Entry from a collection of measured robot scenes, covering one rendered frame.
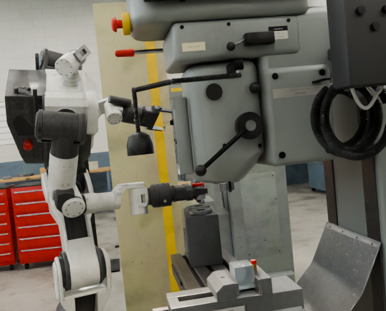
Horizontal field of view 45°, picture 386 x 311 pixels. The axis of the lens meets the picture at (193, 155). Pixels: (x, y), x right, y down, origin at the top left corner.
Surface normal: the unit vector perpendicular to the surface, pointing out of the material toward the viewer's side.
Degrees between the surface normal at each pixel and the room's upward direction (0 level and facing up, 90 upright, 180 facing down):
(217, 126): 90
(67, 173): 120
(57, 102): 76
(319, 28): 90
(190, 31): 90
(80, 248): 61
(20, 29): 90
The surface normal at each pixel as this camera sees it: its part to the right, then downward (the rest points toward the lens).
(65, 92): 0.15, -0.81
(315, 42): 0.17, 0.04
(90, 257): 0.30, -0.48
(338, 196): -0.98, 0.11
